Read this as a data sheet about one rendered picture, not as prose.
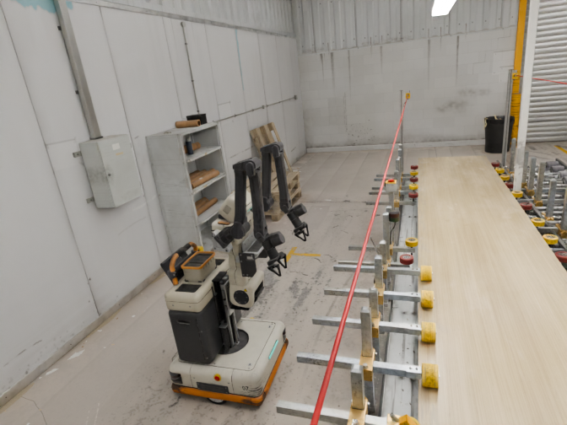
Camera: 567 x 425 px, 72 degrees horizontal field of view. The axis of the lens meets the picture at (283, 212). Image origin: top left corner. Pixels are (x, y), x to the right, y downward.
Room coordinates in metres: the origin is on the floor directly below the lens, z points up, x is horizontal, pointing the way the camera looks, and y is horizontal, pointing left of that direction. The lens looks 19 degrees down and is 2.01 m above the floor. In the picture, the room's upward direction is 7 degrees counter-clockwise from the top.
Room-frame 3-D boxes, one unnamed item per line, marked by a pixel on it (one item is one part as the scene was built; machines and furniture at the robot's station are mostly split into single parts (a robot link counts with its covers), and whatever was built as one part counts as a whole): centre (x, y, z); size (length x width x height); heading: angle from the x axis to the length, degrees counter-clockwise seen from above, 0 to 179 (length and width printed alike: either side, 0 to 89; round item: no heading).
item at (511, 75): (4.17, -2.53, 1.25); 0.15 x 0.08 x 1.10; 160
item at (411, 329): (1.41, -0.31, 0.95); 0.50 x 0.04 x 0.04; 70
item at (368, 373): (1.19, -0.25, 0.95); 0.14 x 0.06 x 0.05; 160
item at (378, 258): (1.68, -0.43, 0.90); 0.04 x 0.04 x 0.48; 70
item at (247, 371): (2.31, 0.49, 0.16); 0.67 x 0.64 x 0.25; 71
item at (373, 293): (1.44, -0.34, 0.86); 0.04 x 0.04 x 0.48; 70
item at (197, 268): (2.34, 0.60, 0.87); 0.23 x 0.15 x 0.11; 161
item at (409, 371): (1.18, -0.22, 0.95); 0.50 x 0.04 x 0.04; 70
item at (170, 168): (4.63, 1.04, 0.78); 0.90 x 0.45 x 1.55; 160
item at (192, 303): (2.34, 0.58, 0.59); 0.55 x 0.34 x 0.83; 161
